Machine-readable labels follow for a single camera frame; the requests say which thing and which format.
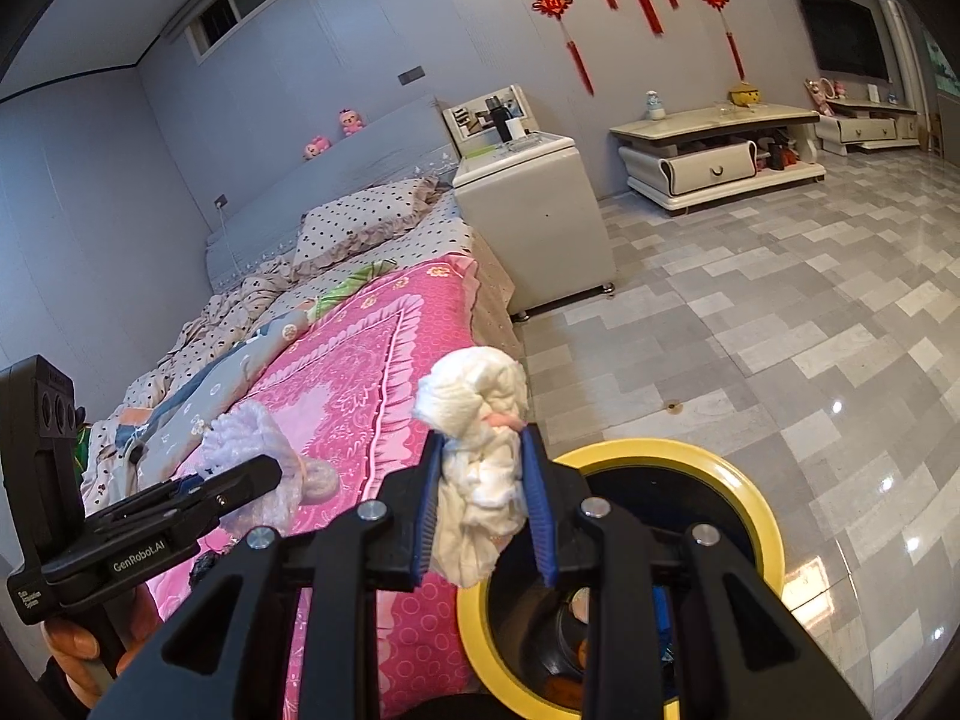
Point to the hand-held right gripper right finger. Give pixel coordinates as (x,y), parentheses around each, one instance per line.
(538,510)

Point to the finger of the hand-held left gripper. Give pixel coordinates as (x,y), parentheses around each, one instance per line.
(240,480)

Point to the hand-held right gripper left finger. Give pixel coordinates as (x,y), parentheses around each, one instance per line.
(427,517)

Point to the purple foam net bundle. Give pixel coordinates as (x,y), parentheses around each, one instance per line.
(240,431)

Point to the white tissue ball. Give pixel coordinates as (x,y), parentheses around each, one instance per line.
(480,405)

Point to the yellow rimmed trash bin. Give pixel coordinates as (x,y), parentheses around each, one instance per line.
(675,454)

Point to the person's left hand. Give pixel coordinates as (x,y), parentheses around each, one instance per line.
(71,649)

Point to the grey floral quilt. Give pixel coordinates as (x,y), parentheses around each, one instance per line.
(225,382)

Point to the polka dot quilt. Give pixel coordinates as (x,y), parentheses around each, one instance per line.
(225,315)

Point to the pink floral bedspread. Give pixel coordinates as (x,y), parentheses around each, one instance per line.
(360,360)

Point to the white bedside cabinet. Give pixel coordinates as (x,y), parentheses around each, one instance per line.
(540,225)

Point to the polka dot pillow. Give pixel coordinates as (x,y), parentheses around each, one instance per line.
(360,221)

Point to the pink plush toy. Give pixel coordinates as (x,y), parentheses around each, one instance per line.
(316,148)
(349,123)

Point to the grey bed headboard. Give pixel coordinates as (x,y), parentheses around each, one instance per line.
(360,150)

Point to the white low cabinet with drawer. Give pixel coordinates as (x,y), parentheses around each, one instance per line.
(705,165)

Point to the black bottle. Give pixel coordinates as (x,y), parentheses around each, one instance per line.
(496,118)

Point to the white display box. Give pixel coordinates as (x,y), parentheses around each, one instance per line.
(465,120)

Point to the small snow globe figurine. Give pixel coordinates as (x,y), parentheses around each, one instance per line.
(655,106)

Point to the yellow round ornament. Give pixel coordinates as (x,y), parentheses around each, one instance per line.
(745,94)

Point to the white television stand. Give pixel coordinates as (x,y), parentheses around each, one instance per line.
(866,127)

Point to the white standing air conditioner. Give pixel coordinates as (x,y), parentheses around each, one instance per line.
(900,52)

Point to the dark wall switch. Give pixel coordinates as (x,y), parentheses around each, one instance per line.
(411,76)

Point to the wall window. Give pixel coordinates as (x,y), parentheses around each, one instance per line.
(229,11)

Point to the black wall television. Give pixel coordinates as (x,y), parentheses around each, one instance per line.
(840,34)

